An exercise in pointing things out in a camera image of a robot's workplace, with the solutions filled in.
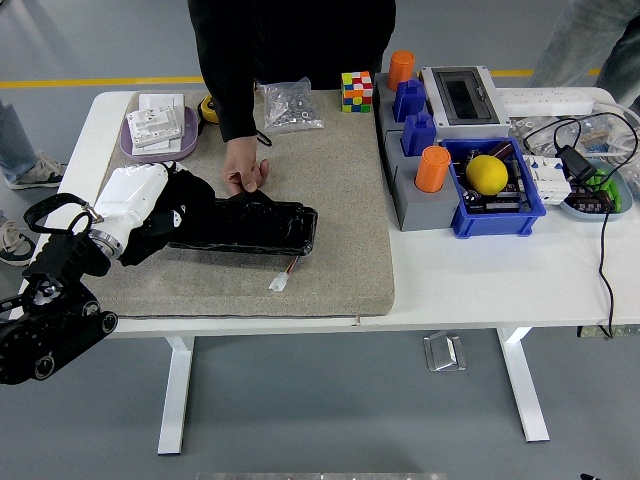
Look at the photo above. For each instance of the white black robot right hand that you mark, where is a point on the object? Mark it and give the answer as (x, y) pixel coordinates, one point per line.
(590, 477)

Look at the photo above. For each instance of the person's right hand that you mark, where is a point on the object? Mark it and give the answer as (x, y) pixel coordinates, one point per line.
(242, 165)

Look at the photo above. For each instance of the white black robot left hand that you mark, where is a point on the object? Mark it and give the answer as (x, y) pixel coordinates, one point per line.
(130, 192)

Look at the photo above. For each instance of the black panel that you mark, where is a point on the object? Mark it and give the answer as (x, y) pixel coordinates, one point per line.
(260, 225)

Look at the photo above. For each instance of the person's right forearm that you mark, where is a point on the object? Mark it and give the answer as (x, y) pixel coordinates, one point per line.
(235, 115)

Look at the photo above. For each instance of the purple oval tray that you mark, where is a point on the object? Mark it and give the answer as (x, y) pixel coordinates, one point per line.
(187, 140)

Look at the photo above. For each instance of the yellow tape measure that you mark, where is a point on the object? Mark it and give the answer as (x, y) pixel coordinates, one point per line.
(207, 111)

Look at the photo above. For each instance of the white socket module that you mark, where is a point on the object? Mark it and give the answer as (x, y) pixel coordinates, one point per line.
(152, 125)

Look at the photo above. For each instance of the clear bag of screws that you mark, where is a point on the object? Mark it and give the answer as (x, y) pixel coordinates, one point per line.
(290, 107)

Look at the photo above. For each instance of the grey-brown mat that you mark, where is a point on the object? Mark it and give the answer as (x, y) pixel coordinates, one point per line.
(325, 200)

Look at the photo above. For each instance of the white table leg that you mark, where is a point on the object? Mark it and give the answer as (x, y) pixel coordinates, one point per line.
(525, 390)
(176, 390)

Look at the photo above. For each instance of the person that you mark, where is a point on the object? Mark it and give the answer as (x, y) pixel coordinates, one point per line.
(575, 40)
(17, 150)
(300, 40)

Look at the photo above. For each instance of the colourful puzzle cube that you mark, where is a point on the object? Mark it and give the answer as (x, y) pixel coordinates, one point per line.
(357, 92)

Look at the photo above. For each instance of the green patterned object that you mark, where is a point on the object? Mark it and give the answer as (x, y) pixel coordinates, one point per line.
(625, 331)

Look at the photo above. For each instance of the blue plastic block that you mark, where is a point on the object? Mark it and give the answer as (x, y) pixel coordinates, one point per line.
(409, 100)
(419, 135)

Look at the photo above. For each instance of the orange plastic cylinder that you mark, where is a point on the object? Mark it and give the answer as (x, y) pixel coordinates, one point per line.
(432, 170)
(401, 70)

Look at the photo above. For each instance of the grey block holder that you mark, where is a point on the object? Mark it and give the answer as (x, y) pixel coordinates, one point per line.
(425, 212)

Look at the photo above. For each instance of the metal floor plate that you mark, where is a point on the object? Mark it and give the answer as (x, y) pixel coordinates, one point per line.
(444, 352)

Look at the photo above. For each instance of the chrome metal ball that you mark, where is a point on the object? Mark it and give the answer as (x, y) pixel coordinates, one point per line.
(470, 197)

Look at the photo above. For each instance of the grey electrical box with window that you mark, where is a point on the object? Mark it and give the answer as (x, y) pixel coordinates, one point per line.
(465, 95)

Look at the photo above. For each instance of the yellow ball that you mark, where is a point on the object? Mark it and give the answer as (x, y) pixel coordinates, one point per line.
(487, 175)

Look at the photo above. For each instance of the blue plastic bin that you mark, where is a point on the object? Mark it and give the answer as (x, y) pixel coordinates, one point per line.
(495, 222)

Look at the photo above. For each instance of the brown cylinder capacitor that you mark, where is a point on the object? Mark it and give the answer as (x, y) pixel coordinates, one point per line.
(501, 150)

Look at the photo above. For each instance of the light blue dish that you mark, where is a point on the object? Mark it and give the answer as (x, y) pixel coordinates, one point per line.
(595, 216)

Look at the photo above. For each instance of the black circuit board pieces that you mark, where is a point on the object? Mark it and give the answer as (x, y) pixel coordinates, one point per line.
(515, 192)

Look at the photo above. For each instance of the dark terminal blocks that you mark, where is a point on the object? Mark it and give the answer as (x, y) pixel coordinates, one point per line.
(590, 200)

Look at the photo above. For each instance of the clear bag of white rings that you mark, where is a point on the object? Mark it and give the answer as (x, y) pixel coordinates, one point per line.
(525, 131)

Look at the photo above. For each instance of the green plastic connectors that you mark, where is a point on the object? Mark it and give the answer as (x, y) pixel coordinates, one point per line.
(612, 192)

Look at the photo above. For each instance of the white circuit breaker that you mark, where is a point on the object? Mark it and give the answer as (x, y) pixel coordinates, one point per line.
(547, 180)

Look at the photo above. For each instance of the white power strip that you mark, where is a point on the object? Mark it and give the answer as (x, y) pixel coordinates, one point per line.
(545, 100)

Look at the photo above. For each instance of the black power adapter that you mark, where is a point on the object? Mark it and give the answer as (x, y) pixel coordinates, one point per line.
(575, 162)

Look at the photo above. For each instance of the clear bag of small parts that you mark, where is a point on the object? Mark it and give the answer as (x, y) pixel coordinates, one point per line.
(600, 135)

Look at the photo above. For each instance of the white wall plate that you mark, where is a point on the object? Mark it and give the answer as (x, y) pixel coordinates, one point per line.
(160, 148)

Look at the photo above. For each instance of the flat white switch plate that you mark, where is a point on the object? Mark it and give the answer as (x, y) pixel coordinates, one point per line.
(155, 101)

